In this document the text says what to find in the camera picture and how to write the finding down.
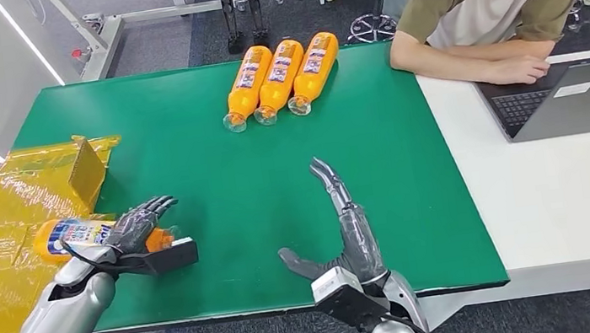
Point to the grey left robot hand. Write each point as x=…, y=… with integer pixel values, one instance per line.
x=134, y=230

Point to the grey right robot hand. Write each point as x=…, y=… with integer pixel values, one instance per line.
x=360, y=241

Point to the orange bottle with blue label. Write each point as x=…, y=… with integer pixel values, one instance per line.
x=73, y=234

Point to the orange juice bottle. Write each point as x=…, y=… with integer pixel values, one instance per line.
x=246, y=89
x=277, y=80
x=314, y=70

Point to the green table mat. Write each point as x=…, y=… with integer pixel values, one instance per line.
x=247, y=193

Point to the yellow wrapped cardboard box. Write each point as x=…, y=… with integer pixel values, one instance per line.
x=8, y=211

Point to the black stand leg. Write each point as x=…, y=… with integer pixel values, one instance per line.
x=254, y=1
x=229, y=10

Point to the grey laptop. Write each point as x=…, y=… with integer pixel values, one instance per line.
x=575, y=108

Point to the person at the desk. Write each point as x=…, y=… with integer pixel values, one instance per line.
x=478, y=7

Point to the chrome stool base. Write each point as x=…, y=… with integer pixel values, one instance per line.
x=574, y=12

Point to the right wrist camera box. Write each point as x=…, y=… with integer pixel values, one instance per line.
x=339, y=295

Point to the white metal table frame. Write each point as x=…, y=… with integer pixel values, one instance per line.
x=105, y=36

